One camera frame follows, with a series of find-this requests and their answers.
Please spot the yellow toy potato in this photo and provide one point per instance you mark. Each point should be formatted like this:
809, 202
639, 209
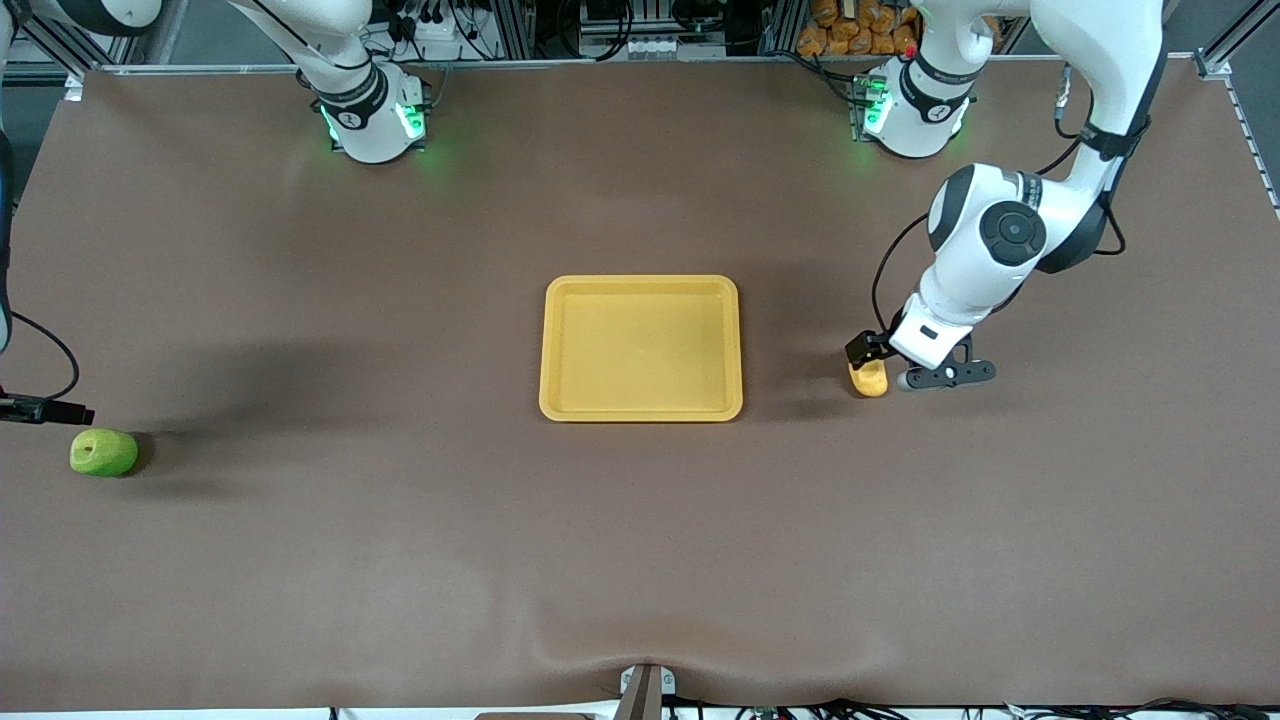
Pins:
870, 383

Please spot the green toy apple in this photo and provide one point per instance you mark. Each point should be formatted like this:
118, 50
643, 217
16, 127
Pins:
105, 455

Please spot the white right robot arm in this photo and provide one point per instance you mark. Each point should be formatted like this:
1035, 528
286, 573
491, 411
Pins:
365, 125

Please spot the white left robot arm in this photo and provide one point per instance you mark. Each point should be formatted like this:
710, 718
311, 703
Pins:
960, 280

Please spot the yellow plastic tray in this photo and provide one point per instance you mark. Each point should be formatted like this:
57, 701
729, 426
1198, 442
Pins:
640, 350

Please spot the brown table mat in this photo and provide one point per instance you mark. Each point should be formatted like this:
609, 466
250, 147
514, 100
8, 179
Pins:
300, 560

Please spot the pile of orange objects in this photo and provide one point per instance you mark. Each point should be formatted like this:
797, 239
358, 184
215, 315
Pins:
850, 30

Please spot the white terminal strip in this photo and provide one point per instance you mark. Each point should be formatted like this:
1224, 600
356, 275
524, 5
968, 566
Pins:
660, 47

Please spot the white power strip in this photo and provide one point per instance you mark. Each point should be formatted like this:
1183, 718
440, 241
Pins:
440, 35

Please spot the metal camera mount clamp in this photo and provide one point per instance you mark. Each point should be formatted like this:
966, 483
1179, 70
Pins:
645, 695

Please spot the aluminium frame rail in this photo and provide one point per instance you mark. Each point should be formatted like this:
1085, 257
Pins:
560, 63

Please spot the aluminium frame post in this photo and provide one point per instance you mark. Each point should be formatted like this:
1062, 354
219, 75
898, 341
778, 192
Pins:
1212, 66

